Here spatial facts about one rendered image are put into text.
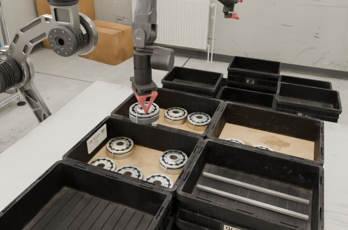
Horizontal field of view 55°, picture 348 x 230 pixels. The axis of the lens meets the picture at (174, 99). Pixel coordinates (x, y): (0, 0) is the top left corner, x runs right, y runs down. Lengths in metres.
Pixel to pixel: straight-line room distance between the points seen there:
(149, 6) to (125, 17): 3.65
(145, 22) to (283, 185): 0.71
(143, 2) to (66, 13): 0.58
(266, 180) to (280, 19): 3.09
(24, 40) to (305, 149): 1.41
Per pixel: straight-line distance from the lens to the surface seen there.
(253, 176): 1.23
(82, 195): 1.16
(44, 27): 1.75
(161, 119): 1.49
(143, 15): 1.03
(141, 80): 1.07
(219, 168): 1.25
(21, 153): 1.63
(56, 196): 1.18
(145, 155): 1.29
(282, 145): 1.42
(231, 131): 1.44
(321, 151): 1.29
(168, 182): 1.13
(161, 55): 1.02
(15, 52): 1.93
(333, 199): 1.45
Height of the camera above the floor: 1.62
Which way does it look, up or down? 29 degrees down
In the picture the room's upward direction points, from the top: 1 degrees clockwise
